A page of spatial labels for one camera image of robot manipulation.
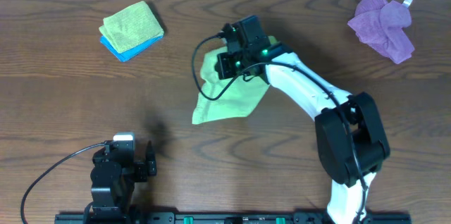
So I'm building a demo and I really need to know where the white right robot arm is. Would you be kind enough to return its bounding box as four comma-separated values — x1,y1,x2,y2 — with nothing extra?
215,37,390,223

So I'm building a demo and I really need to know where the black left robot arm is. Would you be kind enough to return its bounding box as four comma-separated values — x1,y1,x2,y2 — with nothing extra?
82,139,157,223

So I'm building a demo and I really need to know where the folded green cloth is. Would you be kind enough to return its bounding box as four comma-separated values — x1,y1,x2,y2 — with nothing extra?
99,1,164,54

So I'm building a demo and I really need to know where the folded blue cloth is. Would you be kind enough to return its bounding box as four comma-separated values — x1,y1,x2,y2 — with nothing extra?
99,36,163,62

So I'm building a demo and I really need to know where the crumpled purple cloth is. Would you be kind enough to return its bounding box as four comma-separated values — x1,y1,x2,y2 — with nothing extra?
347,0,414,64

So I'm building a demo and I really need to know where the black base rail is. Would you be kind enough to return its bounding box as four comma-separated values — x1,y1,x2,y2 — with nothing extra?
54,211,412,224

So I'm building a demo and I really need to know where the black right camera cable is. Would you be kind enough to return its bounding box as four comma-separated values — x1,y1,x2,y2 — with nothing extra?
191,32,369,224

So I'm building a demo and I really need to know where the black left camera cable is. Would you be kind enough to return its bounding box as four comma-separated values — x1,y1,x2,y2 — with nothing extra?
20,142,106,224

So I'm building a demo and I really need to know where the green cloth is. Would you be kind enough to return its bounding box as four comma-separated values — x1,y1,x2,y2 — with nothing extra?
99,1,164,54
192,46,269,125

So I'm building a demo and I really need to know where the white cloth label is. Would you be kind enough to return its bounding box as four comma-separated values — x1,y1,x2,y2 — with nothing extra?
402,0,413,8

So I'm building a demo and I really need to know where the black camera cable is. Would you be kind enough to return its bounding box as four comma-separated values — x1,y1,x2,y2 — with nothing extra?
191,32,369,224
20,142,106,224

